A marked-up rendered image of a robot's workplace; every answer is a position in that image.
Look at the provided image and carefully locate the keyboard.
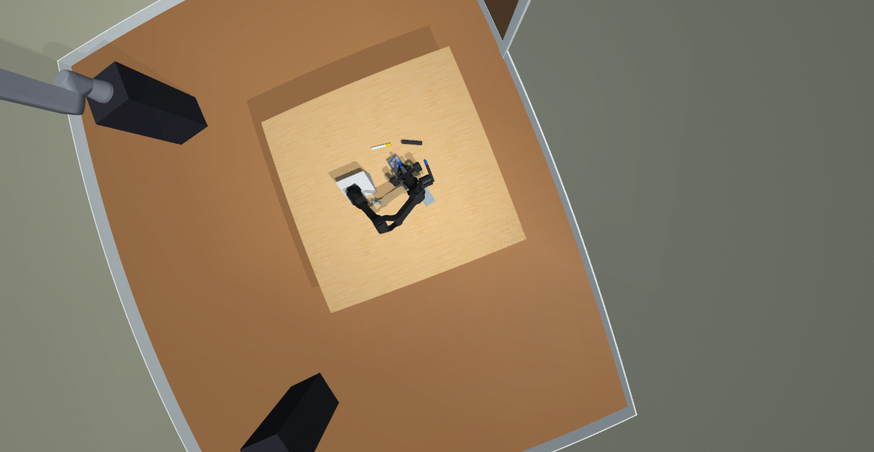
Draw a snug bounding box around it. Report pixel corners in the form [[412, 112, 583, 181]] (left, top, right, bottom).
[[387, 155, 408, 190]]

